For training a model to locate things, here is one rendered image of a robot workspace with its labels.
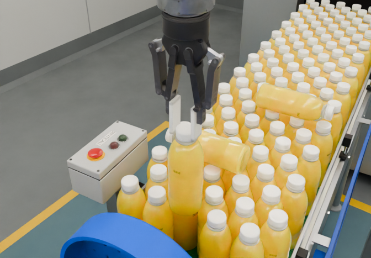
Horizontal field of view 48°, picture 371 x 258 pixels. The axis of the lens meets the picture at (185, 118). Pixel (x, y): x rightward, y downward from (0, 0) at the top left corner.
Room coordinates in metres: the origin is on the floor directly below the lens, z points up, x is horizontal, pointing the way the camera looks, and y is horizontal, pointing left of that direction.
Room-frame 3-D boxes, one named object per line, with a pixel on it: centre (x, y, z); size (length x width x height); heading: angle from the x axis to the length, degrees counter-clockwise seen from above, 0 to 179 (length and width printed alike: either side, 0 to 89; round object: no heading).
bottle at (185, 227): (0.69, 0.00, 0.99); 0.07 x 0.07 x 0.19
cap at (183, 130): (0.62, 0.00, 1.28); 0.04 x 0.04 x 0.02
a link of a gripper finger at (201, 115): (0.60, -0.04, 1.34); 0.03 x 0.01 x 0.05; 60
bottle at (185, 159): (0.63, 0.00, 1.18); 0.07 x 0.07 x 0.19
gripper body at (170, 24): (0.62, 0.00, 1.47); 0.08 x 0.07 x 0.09; 60
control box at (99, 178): (0.83, 0.19, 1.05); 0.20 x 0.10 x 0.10; 151
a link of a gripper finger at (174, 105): (0.63, 0.02, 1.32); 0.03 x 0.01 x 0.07; 150
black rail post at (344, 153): (1.03, -0.50, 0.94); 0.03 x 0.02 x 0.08; 151
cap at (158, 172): (0.73, 0.06, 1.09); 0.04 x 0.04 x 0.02
